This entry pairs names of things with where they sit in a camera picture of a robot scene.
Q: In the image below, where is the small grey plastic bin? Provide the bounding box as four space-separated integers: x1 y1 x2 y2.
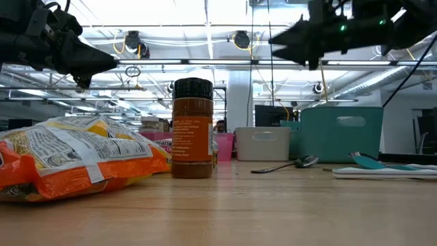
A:
234 126 292 162

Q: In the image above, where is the pink plastic tray bin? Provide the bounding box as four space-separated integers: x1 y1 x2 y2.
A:
138 131 236 162

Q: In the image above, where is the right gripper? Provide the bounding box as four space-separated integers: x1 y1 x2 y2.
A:
268 0 354 71

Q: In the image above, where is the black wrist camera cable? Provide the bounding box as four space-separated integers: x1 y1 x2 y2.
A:
43 0 72 15

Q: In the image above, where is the white-lid spice jar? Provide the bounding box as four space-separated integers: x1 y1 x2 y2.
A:
141 115 163 133

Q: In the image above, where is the dark metal spoon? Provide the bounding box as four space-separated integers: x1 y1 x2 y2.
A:
251 154 320 174

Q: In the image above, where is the white pillar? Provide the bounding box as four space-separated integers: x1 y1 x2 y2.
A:
226 70 255 133

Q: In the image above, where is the silver ventilation duct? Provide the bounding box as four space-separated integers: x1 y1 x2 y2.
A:
333 51 437 100

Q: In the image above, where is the small black monitor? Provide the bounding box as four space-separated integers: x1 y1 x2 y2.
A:
7 118 34 131

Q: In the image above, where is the black office chair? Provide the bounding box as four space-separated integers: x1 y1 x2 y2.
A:
411 108 437 154

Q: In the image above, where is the teal plastic bin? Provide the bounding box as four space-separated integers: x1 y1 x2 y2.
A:
279 106 384 163

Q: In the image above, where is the orange ramen packet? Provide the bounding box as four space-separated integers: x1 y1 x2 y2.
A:
0 124 171 203

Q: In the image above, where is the silver iridescent fork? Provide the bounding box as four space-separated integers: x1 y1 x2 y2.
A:
406 163 437 171

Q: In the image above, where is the black metal stand frame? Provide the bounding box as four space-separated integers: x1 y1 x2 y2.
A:
212 85 228 133

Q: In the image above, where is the black-lid orange spice jar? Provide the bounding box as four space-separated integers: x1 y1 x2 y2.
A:
170 77 214 180

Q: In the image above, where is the long ceiling light strip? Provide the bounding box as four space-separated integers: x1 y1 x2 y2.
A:
115 58 437 66

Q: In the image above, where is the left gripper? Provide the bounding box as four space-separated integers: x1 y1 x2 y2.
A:
20 7 119 89

